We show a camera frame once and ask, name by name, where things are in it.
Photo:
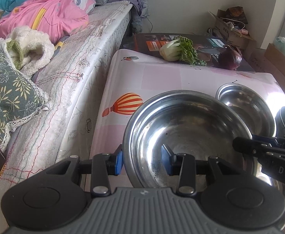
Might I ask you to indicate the open cardboard box with clutter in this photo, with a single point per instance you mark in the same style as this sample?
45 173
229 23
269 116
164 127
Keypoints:
234 32

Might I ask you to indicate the grey purple clothes pile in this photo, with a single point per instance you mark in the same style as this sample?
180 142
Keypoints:
140 12

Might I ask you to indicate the white fleece blanket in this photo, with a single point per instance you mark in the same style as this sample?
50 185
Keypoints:
30 50

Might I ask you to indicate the small steel bowl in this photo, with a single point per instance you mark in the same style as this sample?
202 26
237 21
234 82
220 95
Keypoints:
250 107

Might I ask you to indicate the pink patterned tablecloth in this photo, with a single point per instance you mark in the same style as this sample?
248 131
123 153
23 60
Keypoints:
134 78

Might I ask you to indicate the long open cardboard box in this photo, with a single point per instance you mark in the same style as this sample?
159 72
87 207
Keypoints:
275 57

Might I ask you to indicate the large steel bowl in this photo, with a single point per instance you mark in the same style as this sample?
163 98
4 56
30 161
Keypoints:
188 122

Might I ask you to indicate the pink blanket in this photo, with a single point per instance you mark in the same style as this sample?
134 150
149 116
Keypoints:
57 18

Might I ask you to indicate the white quilted mattress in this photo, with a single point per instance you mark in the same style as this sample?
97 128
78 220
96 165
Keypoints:
74 80

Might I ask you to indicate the green leafy cabbage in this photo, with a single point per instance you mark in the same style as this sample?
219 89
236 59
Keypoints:
181 49

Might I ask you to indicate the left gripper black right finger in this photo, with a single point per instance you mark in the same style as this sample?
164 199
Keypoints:
186 167

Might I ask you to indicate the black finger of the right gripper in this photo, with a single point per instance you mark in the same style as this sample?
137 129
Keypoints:
257 146

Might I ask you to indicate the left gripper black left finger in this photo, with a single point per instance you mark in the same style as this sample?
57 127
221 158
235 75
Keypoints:
100 167

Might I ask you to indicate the dark appliance box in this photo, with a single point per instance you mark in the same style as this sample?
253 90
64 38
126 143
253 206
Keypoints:
208 47

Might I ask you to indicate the green floral pillow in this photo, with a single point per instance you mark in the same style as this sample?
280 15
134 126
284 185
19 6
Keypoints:
20 99

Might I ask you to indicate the purple red cabbage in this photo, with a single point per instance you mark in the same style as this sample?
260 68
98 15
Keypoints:
230 58

